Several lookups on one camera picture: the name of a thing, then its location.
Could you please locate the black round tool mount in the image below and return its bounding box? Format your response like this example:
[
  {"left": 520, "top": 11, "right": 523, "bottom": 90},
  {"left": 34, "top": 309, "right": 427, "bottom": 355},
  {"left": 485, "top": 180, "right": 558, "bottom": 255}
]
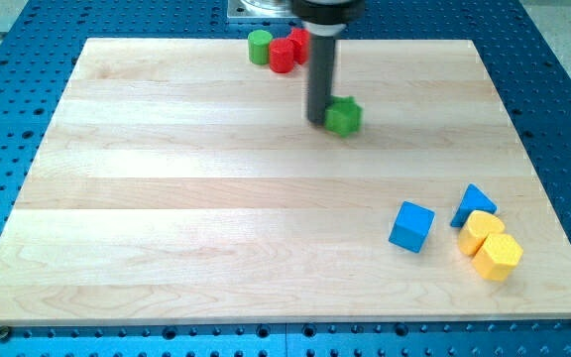
[{"left": 290, "top": 0, "right": 366, "bottom": 37}]

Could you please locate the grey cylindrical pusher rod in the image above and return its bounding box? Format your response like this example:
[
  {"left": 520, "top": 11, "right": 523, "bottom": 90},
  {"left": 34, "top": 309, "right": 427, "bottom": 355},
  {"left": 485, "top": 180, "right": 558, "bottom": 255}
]
[{"left": 306, "top": 33, "right": 336, "bottom": 125}]

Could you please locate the green star block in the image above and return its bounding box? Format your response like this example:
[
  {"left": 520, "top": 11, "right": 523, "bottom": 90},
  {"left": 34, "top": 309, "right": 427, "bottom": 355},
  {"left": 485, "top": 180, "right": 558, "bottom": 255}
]
[{"left": 324, "top": 96, "right": 362, "bottom": 137}]

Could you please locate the red star block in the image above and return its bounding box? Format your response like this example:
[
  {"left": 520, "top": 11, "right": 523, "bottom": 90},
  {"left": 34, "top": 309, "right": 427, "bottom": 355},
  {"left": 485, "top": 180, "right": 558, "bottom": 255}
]
[{"left": 287, "top": 27, "right": 309, "bottom": 64}]

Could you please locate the blue triangle block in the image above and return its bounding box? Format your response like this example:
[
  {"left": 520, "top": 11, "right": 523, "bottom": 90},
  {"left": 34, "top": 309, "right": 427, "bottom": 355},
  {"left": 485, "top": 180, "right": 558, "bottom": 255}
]
[{"left": 450, "top": 183, "right": 498, "bottom": 228}]

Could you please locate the red cylinder block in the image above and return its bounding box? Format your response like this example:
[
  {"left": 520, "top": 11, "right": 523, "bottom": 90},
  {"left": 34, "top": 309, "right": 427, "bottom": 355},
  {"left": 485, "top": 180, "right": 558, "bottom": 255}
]
[{"left": 269, "top": 38, "right": 294, "bottom": 73}]

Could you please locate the green cylinder block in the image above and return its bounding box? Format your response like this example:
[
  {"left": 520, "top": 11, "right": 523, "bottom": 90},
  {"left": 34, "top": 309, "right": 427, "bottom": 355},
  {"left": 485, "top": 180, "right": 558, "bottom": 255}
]
[{"left": 247, "top": 30, "right": 273, "bottom": 65}]

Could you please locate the blue cube block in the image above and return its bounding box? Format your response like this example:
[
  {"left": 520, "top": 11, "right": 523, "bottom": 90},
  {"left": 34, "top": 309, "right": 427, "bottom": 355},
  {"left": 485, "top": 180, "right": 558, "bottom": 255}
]
[{"left": 389, "top": 201, "right": 435, "bottom": 253}]

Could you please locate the light wooden board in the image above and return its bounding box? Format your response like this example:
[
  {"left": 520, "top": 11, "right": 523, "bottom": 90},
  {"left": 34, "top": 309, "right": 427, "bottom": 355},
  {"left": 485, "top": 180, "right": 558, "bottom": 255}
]
[{"left": 0, "top": 39, "right": 571, "bottom": 326}]

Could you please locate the yellow half-round block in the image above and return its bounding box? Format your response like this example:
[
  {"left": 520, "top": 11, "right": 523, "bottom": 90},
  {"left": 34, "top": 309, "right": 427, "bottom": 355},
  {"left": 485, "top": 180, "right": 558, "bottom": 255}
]
[{"left": 457, "top": 210, "right": 506, "bottom": 256}]

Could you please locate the yellow hexagon block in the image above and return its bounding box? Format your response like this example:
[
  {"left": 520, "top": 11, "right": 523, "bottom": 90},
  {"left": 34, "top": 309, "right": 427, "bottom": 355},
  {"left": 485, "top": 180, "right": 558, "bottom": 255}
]
[{"left": 471, "top": 233, "right": 523, "bottom": 282}]

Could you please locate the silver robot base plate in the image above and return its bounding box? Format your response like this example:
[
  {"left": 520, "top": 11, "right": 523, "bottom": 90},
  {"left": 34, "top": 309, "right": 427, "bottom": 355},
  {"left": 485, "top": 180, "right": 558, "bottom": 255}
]
[{"left": 227, "top": 0, "right": 294, "bottom": 19}]

